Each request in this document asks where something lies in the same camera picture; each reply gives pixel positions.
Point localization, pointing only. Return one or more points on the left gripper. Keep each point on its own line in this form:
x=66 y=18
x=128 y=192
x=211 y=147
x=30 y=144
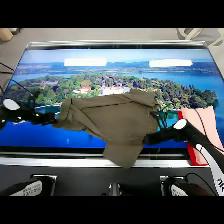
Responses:
x=45 y=118

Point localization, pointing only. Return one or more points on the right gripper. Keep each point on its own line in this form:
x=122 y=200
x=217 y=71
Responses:
x=158 y=136

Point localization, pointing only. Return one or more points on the olive green shirt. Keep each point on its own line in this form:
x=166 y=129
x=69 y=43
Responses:
x=116 y=120

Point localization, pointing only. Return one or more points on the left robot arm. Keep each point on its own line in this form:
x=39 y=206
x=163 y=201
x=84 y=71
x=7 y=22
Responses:
x=16 y=115

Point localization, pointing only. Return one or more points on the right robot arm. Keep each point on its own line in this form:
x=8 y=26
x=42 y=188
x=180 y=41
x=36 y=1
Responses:
x=200 y=140

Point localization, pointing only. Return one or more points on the pink garment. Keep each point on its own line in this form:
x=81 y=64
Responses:
x=193 y=116

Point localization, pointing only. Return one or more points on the tan round object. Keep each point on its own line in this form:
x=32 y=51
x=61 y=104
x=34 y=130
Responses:
x=5 y=34

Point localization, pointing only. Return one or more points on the white chair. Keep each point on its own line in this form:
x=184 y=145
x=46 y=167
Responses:
x=190 y=33

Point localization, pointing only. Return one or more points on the silver frame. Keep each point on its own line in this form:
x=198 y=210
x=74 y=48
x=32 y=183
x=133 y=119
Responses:
x=83 y=162

